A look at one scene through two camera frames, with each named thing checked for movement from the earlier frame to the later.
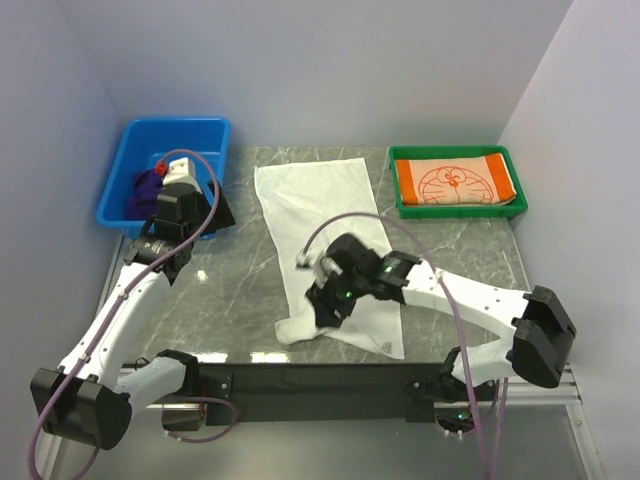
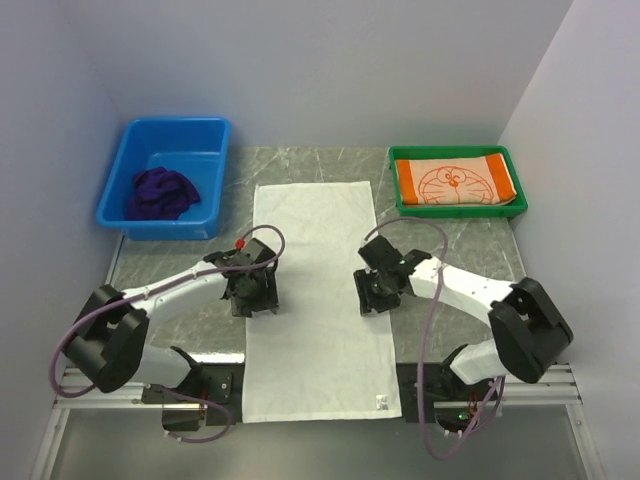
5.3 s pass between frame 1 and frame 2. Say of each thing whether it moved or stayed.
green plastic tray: stayed
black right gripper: moved
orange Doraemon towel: stayed
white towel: moved
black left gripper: moved
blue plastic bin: stayed
